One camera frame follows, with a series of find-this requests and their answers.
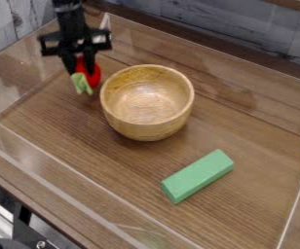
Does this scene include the clear acrylic tray walls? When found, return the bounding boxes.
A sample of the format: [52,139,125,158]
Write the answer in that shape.
[0,13,300,249]

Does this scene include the red plush strawberry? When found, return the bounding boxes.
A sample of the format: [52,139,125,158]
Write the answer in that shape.
[71,55,101,95]

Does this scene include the black table leg bracket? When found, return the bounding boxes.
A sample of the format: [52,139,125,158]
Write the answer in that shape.
[12,202,71,249]

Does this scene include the green rectangular block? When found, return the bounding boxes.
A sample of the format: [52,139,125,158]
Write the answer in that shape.
[162,150,234,203]

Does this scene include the wooden bowl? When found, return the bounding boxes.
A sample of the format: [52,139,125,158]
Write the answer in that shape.
[99,64,195,141]

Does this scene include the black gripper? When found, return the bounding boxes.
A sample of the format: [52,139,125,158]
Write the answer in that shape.
[38,0,113,75]

